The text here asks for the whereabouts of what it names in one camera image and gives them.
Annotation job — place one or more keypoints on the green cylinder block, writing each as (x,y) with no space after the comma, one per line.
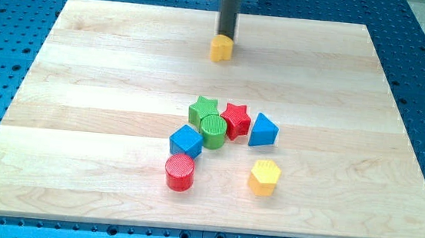
(213,128)

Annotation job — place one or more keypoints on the blue cube block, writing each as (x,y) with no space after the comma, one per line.
(186,140)

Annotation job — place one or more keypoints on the red cylinder block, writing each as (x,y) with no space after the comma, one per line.
(179,171)

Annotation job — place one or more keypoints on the yellow heart block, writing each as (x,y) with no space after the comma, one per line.
(221,48)

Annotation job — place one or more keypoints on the green star block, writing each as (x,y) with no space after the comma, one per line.
(200,109)

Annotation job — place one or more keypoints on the light wooden board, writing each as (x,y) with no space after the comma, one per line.
(87,134)

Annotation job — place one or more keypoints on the blue triangle block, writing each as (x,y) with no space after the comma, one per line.
(264,132)

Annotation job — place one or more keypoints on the red star block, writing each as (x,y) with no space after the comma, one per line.
(237,120)

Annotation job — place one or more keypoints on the yellow hexagon block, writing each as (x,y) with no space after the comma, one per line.
(264,177)

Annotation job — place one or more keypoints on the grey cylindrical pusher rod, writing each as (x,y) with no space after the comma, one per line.
(227,17)

